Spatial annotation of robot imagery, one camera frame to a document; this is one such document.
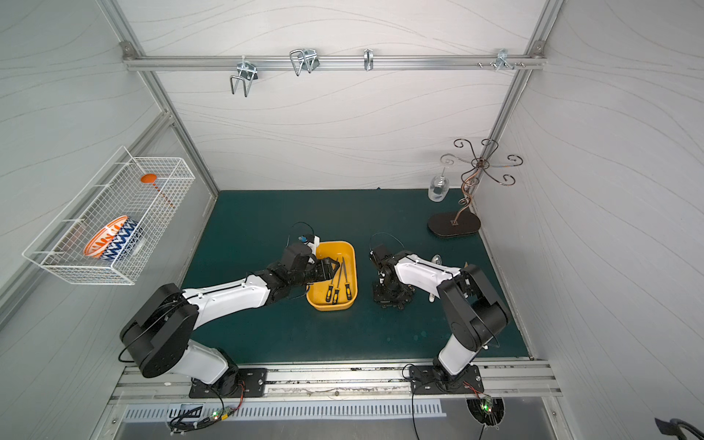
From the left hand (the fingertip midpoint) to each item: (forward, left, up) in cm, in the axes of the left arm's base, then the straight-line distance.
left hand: (336, 266), depth 86 cm
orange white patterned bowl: (-10, +53, +24) cm, 59 cm away
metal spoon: (+9, -35, -9) cm, 38 cm away
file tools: (-4, 0, -10) cm, 10 cm away
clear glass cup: (+27, -35, +9) cm, 45 cm away
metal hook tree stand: (+25, -49, -7) cm, 55 cm away
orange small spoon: (+15, +54, +24) cm, 61 cm away
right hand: (-7, -15, -10) cm, 20 cm away
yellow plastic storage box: (-4, -1, -10) cm, 11 cm away
